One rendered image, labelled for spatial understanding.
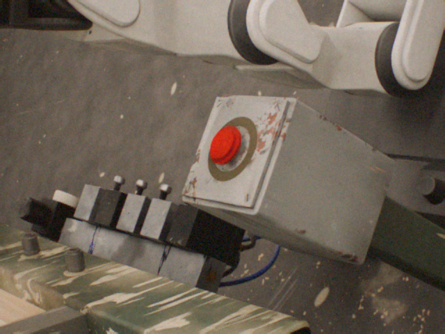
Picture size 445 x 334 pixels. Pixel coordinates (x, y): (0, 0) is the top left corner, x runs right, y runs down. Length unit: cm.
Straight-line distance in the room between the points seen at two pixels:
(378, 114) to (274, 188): 103
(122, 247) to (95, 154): 164
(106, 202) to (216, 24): 33
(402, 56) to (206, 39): 42
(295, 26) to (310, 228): 64
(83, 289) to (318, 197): 34
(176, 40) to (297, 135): 55
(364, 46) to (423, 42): 12
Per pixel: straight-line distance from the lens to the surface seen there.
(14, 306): 121
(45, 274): 122
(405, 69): 171
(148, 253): 130
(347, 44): 166
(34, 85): 356
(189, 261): 122
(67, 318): 107
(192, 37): 144
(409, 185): 175
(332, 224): 94
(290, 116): 89
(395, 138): 185
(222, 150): 91
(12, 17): 126
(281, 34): 149
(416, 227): 109
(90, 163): 299
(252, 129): 91
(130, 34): 134
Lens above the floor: 149
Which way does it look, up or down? 38 degrees down
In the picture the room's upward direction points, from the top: 63 degrees counter-clockwise
